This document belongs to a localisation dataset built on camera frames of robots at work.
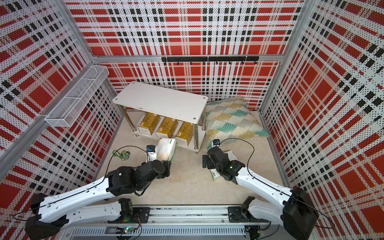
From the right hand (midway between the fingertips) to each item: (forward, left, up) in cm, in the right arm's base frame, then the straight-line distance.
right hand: (213, 156), depth 83 cm
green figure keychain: (+7, +57, -10) cm, 58 cm away
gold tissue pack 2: (+19, +29, +3) cm, 34 cm away
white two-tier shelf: (+12, +25, +23) cm, 36 cm away
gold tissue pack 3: (+13, +17, +3) cm, 22 cm away
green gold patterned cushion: (+25, -12, +5) cm, 28 cm away
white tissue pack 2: (-8, -1, -5) cm, 10 cm away
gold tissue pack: (+23, +41, +3) cm, 47 cm away
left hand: (-7, +24, +8) cm, 27 cm away
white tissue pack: (-3, +24, +14) cm, 28 cm away
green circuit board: (-33, +43, -9) cm, 55 cm away
